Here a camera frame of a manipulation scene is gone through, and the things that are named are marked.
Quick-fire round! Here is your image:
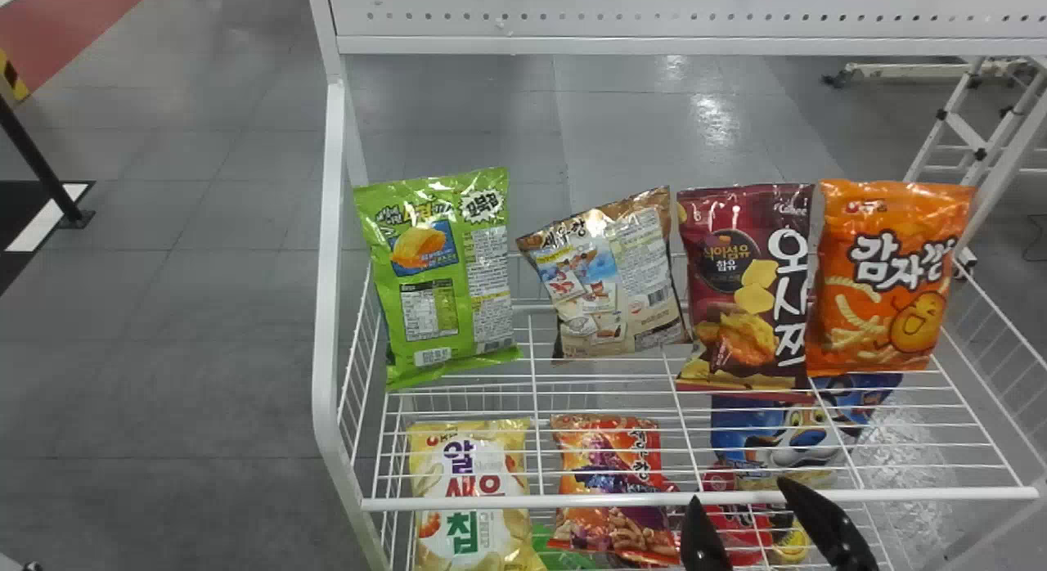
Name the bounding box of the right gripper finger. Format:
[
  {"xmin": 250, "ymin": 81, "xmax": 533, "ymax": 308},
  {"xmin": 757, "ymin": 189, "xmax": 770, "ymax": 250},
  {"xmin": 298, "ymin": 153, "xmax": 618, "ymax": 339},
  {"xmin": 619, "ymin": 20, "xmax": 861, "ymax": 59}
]
[
  {"xmin": 680, "ymin": 495, "xmax": 734, "ymax": 571},
  {"xmin": 775, "ymin": 475, "xmax": 881, "ymax": 571}
]

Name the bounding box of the red snack packet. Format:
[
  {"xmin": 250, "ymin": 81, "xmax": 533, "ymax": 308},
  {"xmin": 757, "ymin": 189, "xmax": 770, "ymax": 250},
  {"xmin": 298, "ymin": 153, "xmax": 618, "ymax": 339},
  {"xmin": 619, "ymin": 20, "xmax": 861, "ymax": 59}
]
[{"xmin": 700, "ymin": 465, "xmax": 812, "ymax": 567}]

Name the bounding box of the blue cereal bag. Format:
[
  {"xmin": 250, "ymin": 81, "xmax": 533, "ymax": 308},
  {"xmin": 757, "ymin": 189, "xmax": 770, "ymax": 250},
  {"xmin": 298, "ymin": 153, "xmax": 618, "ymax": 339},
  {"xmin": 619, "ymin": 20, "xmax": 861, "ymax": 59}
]
[{"xmin": 708, "ymin": 372, "xmax": 904, "ymax": 492}]

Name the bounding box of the orange and purple snack packet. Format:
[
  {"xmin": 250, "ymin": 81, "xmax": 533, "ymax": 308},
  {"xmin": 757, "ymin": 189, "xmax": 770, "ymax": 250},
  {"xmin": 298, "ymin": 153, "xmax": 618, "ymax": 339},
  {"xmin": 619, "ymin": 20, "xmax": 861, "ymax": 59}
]
[{"xmin": 546, "ymin": 412, "xmax": 683, "ymax": 569}]

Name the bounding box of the yellow snack packet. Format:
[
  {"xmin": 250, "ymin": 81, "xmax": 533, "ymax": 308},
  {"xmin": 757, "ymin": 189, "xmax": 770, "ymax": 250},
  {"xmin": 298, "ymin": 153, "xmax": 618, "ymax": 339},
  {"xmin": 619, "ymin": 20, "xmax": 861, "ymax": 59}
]
[{"xmin": 406, "ymin": 417, "xmax": 546, "ymax": 571}]

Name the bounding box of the beige snack packet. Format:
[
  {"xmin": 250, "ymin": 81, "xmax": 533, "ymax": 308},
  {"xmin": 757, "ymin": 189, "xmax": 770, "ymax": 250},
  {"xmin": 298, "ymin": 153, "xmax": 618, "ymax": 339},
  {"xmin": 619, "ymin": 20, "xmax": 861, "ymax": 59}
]
[{"xmin": 515, "ymin": 186, "xmax": 693, "ymax": 362}]

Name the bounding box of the maroon snack packet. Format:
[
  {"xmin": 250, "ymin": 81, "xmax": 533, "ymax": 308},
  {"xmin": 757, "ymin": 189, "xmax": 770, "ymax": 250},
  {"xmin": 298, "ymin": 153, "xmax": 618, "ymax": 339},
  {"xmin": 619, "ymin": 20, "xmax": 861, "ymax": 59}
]
[{"xmin": 675, "ymin": 182, "xmax": 818, "ymax": 393}]

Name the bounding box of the green snack packet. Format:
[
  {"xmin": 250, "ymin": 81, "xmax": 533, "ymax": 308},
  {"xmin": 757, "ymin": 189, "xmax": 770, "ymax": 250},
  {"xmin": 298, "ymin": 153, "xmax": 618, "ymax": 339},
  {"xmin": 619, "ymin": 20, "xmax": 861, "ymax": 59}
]
[{"xmin": 353, "ymin": 166, "xmax": 525, "ymax": 391}]

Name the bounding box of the white wire rack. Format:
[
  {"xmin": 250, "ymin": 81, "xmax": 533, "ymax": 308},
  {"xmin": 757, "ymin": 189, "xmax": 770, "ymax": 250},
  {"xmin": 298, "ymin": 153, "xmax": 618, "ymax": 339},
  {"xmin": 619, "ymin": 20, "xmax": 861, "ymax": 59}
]
[{"xmin": 305, "ymin": 0, "xmax": 1047, "ymax": 571}]

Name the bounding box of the black post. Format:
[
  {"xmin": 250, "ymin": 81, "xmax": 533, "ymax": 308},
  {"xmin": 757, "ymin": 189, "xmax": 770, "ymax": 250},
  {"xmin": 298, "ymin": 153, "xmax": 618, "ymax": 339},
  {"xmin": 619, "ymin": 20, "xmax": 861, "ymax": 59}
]
[{"xmin": 0, "ymin": 95, "xmax": 97, "ymax": 230}]

